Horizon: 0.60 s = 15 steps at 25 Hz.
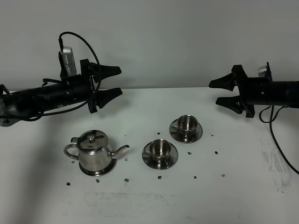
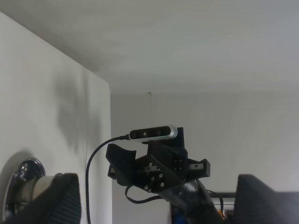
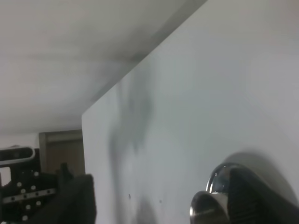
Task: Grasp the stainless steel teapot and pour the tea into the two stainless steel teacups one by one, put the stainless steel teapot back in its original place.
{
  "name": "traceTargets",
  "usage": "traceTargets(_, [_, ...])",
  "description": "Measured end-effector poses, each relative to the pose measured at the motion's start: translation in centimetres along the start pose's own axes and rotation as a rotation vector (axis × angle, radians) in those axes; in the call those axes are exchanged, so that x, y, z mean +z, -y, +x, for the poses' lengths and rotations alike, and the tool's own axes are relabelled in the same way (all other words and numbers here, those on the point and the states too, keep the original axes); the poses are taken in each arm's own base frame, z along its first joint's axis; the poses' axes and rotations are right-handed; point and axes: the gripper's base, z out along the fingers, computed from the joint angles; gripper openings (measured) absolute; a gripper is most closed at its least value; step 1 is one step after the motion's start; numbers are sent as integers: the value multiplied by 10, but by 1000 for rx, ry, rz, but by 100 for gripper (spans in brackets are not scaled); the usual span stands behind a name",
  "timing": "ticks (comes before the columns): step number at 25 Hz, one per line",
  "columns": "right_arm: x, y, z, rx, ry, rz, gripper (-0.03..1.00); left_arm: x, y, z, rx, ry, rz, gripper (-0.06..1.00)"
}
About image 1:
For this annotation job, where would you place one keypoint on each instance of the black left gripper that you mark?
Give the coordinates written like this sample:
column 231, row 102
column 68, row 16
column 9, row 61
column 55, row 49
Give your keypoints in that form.
column 80, row 88

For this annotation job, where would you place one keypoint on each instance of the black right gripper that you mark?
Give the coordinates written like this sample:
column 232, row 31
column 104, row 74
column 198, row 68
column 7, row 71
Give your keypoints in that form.
column 252, row 91

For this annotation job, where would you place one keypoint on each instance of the stainless steel teapot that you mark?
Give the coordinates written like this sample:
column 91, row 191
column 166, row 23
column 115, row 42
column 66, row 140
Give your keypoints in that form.
column 92, row 150

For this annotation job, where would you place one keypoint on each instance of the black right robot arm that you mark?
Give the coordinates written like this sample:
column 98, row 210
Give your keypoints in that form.
column 282, row 93

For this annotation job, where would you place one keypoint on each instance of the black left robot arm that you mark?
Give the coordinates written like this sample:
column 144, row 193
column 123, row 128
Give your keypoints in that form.
column 32, row 104

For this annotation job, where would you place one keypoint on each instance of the far stainless steel teacup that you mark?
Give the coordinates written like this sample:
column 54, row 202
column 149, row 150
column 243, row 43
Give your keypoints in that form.
column 185, row 125

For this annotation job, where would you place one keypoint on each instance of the stainless steel teacup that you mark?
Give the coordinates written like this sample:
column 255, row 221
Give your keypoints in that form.
column 157, row 151
column 185, row 125

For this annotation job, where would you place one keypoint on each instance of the near stainless steel teacup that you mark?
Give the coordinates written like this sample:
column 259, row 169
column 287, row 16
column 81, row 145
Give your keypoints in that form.
column 157, row 151

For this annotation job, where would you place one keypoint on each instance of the steel teapot saucer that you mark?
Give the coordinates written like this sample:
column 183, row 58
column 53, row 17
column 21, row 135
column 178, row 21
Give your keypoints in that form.
column 101, row 172

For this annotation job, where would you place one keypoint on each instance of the far steel cup saucer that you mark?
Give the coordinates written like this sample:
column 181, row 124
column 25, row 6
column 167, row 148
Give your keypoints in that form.
column 185, row 138

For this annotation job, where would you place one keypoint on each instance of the steel cup saucer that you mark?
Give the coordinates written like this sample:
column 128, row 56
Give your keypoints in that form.
column 169, row 163
column 185, row 138

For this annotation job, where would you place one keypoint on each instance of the near steel cup saucer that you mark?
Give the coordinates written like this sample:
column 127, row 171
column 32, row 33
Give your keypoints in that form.
column 169, row 163

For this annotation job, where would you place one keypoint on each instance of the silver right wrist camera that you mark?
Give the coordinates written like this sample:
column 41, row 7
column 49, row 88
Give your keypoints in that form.
column 265, row 72

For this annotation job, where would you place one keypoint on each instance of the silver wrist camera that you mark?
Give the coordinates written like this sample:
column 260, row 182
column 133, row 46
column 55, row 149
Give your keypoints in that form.
column 67, row 62
column 265, row 72

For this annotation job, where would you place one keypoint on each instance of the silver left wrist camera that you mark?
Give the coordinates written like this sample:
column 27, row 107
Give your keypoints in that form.
column 67, row 62

